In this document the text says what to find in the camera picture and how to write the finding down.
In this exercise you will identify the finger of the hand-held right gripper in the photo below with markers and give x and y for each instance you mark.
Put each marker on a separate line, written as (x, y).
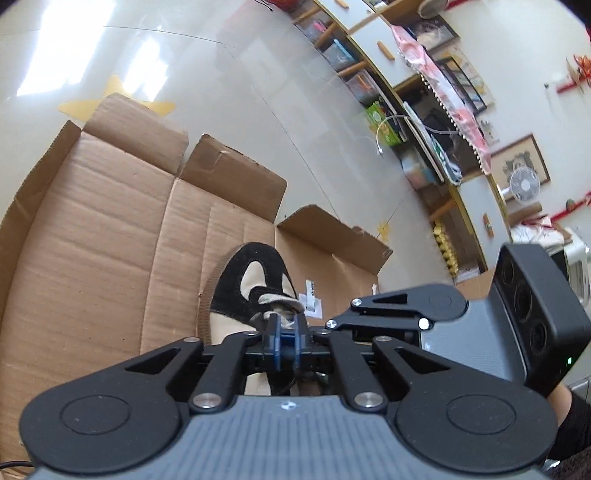
(383, 322)

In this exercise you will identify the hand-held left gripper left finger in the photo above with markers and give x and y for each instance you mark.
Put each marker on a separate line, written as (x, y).
(276, 346)

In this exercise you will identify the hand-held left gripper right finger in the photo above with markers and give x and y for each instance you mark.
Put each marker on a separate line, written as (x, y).
(298, 344)

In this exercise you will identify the black and cream suede shoe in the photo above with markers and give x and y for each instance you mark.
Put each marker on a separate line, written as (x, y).
(226, 286)

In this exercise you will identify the pink lace-edged tablecloth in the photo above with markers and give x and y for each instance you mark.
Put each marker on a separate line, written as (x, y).
(438, 83)

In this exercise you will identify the white paper label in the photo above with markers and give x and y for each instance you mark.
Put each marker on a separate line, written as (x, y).
(309, 304)

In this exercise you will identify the row of yellow blocks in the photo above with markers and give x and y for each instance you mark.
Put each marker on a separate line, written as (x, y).
(445, 249)

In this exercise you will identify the white tote bag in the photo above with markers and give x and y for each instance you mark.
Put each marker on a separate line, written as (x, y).
(540, 233)

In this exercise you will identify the clear box with pastel contents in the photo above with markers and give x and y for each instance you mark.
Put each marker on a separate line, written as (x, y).
(418, 170)

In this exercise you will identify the white desk fan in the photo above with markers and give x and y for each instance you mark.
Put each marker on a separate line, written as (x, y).
(524, 183)

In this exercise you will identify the stack of flat books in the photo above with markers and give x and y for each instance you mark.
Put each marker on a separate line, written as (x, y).
(438, 152)

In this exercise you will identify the framed bear picture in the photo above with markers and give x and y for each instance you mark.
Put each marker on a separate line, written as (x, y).
(531, 152)

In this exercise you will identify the green storage box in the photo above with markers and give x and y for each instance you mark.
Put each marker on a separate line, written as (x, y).
(381, 124)

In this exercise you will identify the flattened cardboard box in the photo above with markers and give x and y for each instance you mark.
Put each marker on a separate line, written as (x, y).
(92, 254)

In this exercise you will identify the clear box with orange contents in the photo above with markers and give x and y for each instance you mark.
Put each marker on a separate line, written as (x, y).
(364, 87)

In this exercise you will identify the blue-lid clear storage box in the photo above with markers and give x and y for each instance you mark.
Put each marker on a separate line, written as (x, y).
(339, 55)

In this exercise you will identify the long wooden white cabinet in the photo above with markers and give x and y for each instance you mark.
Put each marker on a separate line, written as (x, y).
(369, 27)

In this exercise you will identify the pink-lid clear storage box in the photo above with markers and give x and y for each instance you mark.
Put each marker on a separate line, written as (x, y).
(314, 30)

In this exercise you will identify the large yellow star floor sticker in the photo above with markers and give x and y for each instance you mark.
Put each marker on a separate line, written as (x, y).
(113, 90)

